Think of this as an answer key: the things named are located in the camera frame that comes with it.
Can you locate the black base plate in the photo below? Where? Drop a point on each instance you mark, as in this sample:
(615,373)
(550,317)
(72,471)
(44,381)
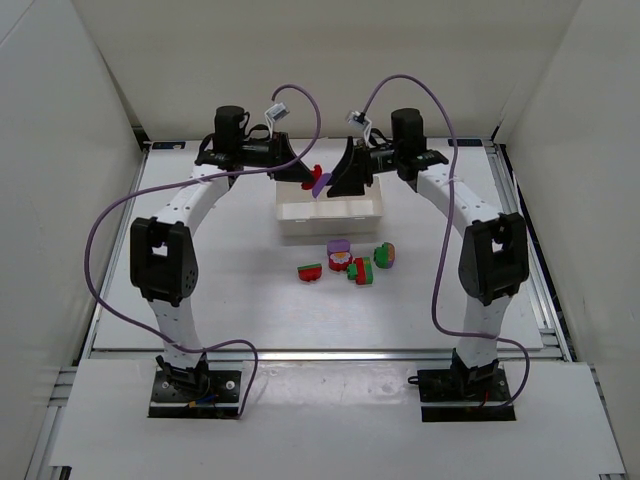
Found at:
(218,397)
(442,401)

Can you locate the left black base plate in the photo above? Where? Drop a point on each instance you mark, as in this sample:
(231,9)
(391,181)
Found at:
(218,397)

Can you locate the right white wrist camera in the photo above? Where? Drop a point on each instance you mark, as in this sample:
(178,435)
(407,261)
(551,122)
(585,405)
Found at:
(358,120)

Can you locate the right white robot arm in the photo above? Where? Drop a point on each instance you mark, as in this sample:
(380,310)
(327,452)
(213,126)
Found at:
(493,261)

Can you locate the red flower lego brick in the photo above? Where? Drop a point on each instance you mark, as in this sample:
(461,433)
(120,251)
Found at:
(340,261)

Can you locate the red green watermelon lego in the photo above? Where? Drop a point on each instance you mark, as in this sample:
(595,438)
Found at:
(310,272)

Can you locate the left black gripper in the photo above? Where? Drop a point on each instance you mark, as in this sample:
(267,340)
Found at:
(282,151)

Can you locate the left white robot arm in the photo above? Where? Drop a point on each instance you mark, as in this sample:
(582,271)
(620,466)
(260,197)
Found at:
(163,263)

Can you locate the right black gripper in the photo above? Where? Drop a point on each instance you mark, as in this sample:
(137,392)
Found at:
(360,157)

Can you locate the purple rounded lego brick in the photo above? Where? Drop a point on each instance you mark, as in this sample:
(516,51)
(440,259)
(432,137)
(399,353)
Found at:
(337,246)

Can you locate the purple lego plate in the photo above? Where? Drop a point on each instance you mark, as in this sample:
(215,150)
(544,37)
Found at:
(323,180)

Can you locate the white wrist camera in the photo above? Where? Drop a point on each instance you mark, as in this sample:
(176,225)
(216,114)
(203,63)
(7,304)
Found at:
(276,112)
(358,120)

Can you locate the green red lego stack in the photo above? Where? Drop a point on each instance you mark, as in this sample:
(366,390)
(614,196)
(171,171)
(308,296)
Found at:
(360,271)

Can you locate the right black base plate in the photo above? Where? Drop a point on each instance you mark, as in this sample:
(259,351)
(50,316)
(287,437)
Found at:
(442,401)

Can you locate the white divided plastic container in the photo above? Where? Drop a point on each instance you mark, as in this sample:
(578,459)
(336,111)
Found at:
(300,215)

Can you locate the green purple round lego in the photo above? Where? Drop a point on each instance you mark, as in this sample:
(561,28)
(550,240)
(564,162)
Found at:
(384,255)

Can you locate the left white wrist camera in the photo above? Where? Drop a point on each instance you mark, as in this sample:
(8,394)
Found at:
(276,112)

